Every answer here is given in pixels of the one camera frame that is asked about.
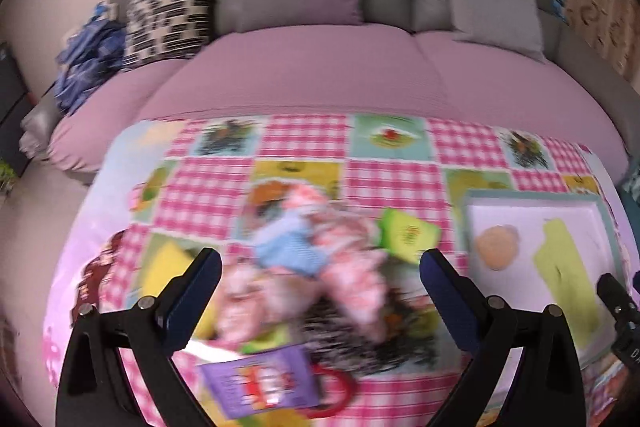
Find blue checked clothes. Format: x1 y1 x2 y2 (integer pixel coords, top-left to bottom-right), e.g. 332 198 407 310
54 2 128 115

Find pink patterned cloth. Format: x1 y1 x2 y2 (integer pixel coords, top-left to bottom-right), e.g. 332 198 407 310
215 264 301 348

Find pink checked printed tablecloth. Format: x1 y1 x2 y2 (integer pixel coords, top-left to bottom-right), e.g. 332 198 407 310
42 114 636 427

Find round beige puff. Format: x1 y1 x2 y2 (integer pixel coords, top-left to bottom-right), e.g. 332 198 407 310
475 226 521 272

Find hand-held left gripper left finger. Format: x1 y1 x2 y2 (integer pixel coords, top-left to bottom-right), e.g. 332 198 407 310
55 248 223 427

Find pink sofa cover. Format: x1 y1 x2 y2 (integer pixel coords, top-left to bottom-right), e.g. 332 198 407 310
47 24 628 172

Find purple packet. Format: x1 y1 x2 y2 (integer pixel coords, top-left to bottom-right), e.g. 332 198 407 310
199 344 321 420

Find pink knit cloth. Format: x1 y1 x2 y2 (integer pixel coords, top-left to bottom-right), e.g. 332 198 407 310
280 184 396 343

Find yellow-green cloth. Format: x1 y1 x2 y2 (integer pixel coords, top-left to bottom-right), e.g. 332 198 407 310
532 218 601 333
140 239 201 303

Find black cabinet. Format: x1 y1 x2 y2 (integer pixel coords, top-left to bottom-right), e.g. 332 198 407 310
0 42 33 178

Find green plant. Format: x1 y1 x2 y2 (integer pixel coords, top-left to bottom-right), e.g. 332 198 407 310
0 159 16 195

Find grey cushion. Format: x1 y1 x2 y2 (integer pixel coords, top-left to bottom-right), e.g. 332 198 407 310
436 0 547 64

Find teal box with white inside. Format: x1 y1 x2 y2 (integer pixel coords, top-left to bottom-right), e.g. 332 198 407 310
460 189 623 358

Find black patterned cream cushion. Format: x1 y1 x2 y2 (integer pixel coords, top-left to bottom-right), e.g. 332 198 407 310
122 0 216 70

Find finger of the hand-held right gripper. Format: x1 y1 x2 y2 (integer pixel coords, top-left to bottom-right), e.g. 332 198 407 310
596 273 640 333

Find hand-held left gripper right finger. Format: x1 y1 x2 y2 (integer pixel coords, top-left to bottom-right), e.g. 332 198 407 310
419 249 586 427

